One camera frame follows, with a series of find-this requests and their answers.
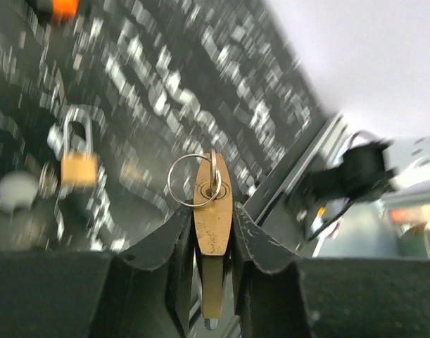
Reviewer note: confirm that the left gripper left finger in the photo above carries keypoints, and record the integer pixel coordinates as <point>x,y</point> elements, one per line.
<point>142,292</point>

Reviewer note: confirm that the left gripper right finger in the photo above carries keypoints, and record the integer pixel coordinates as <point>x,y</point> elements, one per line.
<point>279,294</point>

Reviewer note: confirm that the large brass padlock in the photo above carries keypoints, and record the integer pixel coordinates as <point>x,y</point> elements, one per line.
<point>213,223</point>

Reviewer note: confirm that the small brass padlock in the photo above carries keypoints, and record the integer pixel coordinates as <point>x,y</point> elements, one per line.
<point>78,167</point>

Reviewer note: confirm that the orange black padlock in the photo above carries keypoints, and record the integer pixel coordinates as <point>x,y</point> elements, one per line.
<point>58,11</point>

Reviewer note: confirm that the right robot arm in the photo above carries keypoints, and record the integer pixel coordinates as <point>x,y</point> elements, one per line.
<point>396,172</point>

